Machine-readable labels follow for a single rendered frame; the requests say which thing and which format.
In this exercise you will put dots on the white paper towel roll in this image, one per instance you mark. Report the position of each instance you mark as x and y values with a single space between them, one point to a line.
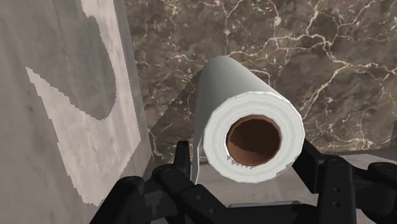
248 130

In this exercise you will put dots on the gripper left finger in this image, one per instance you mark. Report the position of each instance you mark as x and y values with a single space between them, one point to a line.
173 192

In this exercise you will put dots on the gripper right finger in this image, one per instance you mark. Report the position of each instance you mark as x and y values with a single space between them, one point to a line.
338 189

